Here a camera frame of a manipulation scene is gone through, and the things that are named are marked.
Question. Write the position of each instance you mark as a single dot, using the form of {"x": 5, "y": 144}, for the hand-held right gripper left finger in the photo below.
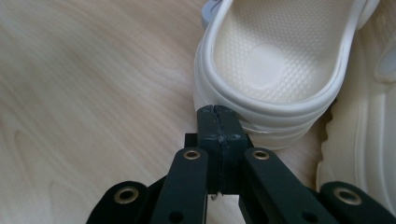
{"x": 209, "y": 130}

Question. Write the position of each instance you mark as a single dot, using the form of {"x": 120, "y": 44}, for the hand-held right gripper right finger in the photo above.
{"x": 229, "y": 137}

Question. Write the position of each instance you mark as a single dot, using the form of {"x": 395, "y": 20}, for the beige clog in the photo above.
{"x": 358, "y": 140}
{"x": 271, "y": 62}

